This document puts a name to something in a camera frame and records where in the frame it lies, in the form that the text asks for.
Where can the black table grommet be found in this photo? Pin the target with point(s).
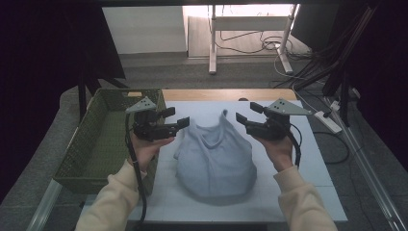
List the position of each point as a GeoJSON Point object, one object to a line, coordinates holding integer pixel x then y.
{"type": "Point", "coordinates": [243, 99]}

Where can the black metal stand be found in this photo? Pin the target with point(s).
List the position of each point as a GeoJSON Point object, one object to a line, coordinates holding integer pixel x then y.
{"type": "Point", "coordinates": [344, 106]}
{"type": "Point", "coordinates": [82, 102]}

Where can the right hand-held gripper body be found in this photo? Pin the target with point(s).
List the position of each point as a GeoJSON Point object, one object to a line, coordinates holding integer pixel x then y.
{"type": "Point", "coordinates": [272, 128]}

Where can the dark monitor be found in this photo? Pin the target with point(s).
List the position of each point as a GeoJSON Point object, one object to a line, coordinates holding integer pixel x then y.
{"type": "Point", "coordinates": [314, 25]}

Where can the white panel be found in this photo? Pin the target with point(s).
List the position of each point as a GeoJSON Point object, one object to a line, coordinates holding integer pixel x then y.
{"type": "Point", "coordinates": [144, 29]}

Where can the person's right hand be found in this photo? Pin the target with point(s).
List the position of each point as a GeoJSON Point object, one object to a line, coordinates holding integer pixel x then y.
{"type": "Point", "coordinates": [279, 152]}

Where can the white desk frame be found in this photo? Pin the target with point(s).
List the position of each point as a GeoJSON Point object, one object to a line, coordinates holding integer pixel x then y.
{"type": "Point", "coordinates": [212, 48]}

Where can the black curtain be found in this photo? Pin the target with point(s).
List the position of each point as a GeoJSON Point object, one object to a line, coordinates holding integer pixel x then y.
{"type": "Point", "coordinates": [32, 80]}
{"type": "Point", "coordinates": [385, 80]}

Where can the person's left hand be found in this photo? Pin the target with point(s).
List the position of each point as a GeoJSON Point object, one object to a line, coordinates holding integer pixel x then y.
{"type": "Point", "coordinates": [144, 152]}

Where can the light blue tank top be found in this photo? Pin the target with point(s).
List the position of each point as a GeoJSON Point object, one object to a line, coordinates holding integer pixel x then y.
{"type": "Point", "coordinates": [215, 160]}

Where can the aluminium rail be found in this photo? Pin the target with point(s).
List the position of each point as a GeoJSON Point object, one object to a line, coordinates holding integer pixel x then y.
{"type": "Point", "coordinates": [369, 179]}
{"type": "Point", "coordinates": [45, 205]}

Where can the white power strip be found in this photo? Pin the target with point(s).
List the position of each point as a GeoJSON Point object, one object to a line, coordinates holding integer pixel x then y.
{"type": "Point", "coordinates": [328, 123]}

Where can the green woven basket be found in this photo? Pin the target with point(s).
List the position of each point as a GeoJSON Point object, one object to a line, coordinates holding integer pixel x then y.
{"type": "Point", "coordinates": [96, 144]}

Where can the white power adapter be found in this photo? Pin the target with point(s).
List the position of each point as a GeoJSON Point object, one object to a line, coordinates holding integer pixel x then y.
{"type": "Point", "coordinates": [335, 105]}

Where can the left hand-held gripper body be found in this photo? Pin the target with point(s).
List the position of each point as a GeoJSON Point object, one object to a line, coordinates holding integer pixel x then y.
{"type": "Point", "coordinates": [149, 130]}

